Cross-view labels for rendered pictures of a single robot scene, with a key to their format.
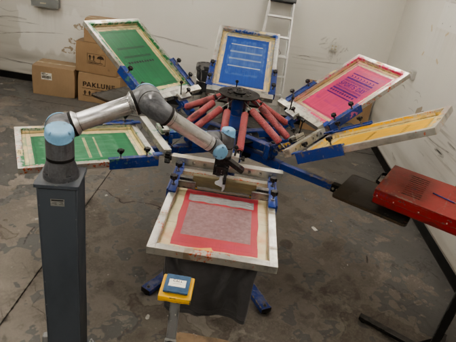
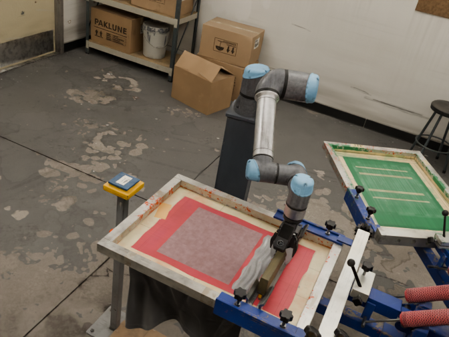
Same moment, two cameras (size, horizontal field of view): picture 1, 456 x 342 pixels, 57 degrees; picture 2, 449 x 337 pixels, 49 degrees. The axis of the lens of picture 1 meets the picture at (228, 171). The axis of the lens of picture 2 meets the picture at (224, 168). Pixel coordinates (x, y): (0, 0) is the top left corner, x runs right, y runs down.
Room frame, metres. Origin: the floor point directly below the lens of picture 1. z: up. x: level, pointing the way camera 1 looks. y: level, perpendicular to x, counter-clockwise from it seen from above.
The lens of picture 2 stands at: (2.28, -1.39, 2.20)
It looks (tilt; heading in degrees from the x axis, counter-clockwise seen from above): 31 degrees down; 110
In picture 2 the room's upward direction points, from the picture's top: 11 degrees clockwise
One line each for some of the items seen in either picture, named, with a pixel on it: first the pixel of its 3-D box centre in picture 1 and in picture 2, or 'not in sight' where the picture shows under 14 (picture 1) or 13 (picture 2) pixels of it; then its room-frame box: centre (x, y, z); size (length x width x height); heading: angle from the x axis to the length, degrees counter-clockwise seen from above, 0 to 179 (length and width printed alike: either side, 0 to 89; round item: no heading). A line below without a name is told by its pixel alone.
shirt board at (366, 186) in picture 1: (311, 176); not in sight; (2.57, -0.57, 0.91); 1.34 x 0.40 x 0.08; 60
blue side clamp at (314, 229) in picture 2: (175, 181); (307, 231); (2.09, 0.29, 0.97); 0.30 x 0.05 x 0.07; 0
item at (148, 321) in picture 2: not in sight; (182, 316); (1.79, -0.20, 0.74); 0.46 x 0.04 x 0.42; 0
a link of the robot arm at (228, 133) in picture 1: (226, 138); (300, 191); (2.05, 0.03, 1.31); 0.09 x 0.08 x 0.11; 115
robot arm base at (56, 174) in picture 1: (60, 165); (250, 101); (1.58, 0.72, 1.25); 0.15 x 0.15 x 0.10
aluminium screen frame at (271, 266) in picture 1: (219, 212); (228, 245); (1.85, 0.01, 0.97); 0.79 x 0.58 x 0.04; 0
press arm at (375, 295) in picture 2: not in sight; (374, 299); (2.41, 0.01, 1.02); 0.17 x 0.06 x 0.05; 0
